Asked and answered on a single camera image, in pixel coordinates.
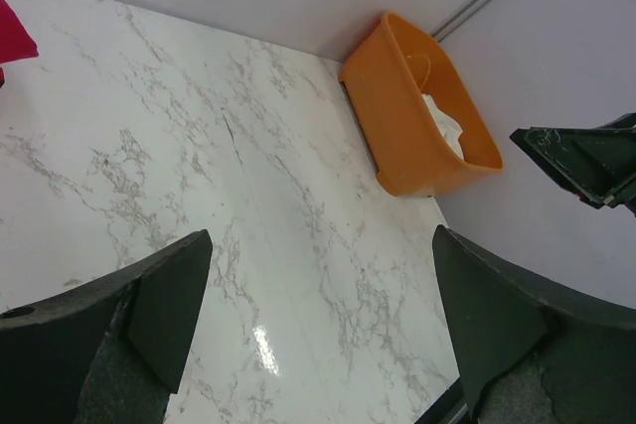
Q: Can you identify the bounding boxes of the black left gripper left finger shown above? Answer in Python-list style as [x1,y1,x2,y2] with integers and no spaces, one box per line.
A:
[1,230,213,423]

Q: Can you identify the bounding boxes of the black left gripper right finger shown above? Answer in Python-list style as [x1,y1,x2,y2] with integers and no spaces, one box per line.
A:
[432,225,635,423]

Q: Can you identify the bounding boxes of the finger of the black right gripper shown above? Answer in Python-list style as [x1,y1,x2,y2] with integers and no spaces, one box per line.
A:
[510,113,635,212]

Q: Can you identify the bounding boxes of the cream white t shirt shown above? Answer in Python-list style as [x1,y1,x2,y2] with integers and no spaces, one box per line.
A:
[421,93,464,159]

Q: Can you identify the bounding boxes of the orange plastic basket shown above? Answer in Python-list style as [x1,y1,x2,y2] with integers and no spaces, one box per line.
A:
[339,12,504,197]

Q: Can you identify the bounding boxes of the folded magenta t shirt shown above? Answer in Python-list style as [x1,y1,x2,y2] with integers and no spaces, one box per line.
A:
[0,0,39,64]

